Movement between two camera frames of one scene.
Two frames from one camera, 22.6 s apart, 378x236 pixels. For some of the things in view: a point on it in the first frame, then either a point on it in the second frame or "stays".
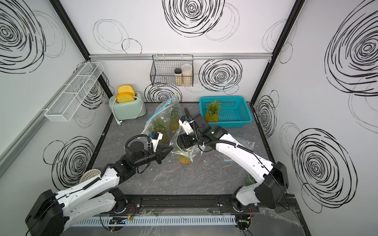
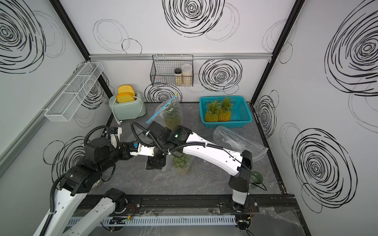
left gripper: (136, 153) to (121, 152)
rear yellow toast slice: (126, 88) stays
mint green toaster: (120, 121) stays
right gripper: (184, 141) to (153, 162)
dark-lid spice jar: (177, 72) stays
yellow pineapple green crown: (212, 113) stays
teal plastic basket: (235, 112) stays
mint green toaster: (128, 109) stays
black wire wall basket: (172, 70) stays
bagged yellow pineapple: (184, 159) to (225, 111)
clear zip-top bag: (165, 121) to (181, 165)
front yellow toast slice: (124, 98) stays
